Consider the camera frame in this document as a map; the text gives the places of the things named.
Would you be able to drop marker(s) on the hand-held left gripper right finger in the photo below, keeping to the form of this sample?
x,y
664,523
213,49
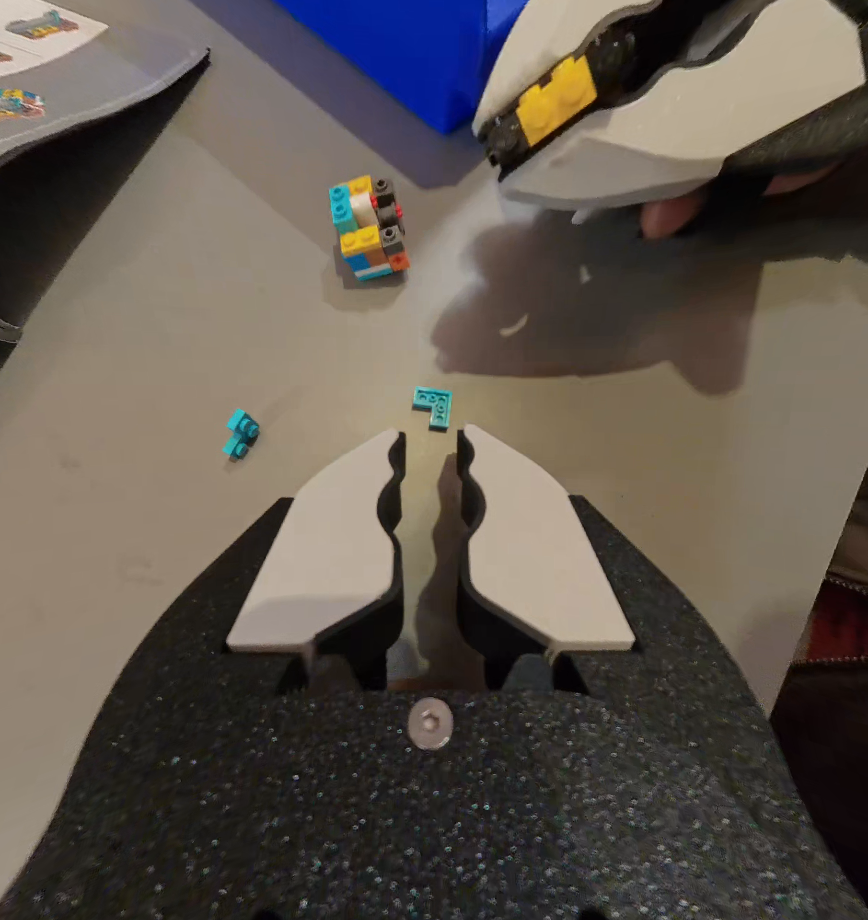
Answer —
x,y
549,575

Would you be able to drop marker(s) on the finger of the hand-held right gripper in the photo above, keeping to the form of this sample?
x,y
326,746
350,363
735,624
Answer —
x,y
527,65
728,108

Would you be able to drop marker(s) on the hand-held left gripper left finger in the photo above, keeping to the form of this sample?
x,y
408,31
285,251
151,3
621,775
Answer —
x,y
311,575

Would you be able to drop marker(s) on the yellow and black brick assembly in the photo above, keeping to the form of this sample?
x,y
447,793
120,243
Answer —
x,y
556,100

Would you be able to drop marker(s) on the teal corner plate brick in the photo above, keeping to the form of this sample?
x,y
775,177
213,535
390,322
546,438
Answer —
x,y
241,433
434,404

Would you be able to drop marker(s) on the person's right hand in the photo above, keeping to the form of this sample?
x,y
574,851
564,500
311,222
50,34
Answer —
x,y
667,215

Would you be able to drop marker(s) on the blue storage bin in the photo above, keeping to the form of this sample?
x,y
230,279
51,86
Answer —
x,y
405,57

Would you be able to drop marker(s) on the multicoloured brick model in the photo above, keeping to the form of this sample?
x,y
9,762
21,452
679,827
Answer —
x,y
369,230

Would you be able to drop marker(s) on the person in brown jacket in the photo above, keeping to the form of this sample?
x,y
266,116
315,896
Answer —
x,y
836,755

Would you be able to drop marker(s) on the brick instruction booklet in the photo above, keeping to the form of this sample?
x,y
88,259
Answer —
x,y
67,93

